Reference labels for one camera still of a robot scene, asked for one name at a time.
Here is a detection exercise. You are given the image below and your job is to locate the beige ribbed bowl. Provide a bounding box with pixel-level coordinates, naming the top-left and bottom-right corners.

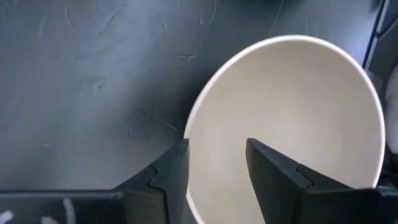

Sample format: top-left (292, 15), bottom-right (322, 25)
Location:
top-left (182, 34), bottom-right (387, 224)

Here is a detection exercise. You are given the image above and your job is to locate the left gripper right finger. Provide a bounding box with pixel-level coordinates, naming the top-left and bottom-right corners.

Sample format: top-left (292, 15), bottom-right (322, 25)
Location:
top-left (245, 138), bottom-right (379, 224)

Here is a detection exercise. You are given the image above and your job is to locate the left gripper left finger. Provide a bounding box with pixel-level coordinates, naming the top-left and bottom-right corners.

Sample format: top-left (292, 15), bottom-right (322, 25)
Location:
top-left (113, 138), bottom-right (190, 224)

